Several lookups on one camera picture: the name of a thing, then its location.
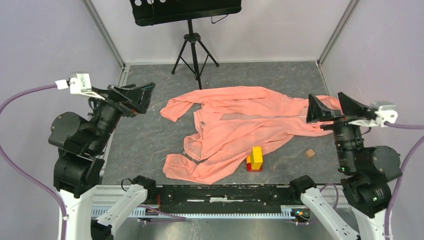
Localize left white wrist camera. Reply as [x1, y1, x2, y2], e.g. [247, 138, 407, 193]
[55, 72, 105, 100]

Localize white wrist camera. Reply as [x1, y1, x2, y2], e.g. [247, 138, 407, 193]
[349, 101, 399, 128]
[55, 72, 105, 100]

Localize small brown wooden cube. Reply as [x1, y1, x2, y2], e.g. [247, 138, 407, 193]
[304, 149, 316, 159]

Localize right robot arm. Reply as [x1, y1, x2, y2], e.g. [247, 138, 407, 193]
[288, 92, 402, 240]

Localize white slotted cable duct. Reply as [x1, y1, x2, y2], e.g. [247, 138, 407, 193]
[91, 205, 311, 220]

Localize red toy brick base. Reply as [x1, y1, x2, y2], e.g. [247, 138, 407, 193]
[246, 156, 263, 172]

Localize yellow toy brick block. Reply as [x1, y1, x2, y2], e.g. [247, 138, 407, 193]
[250, 146, 263, 170]

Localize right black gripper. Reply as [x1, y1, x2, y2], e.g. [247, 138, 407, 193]
[306, 90, 371, 170]

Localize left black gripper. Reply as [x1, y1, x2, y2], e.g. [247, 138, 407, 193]
[88, 80, 157, 151]

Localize salmon pink thin jacket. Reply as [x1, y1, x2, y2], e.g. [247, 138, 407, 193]
[160, 86, 329, 185]

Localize black music stand tripod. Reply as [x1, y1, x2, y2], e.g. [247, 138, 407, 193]
[130, 0, 242, 90]

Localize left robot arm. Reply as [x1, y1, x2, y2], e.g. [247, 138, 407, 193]
[48, 83, 157, 240]

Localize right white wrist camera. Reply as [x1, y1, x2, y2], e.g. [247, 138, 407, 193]
[349, 101, 399, 128]

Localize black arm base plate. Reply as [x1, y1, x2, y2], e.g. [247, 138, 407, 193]
[144, 184, 301, 214]

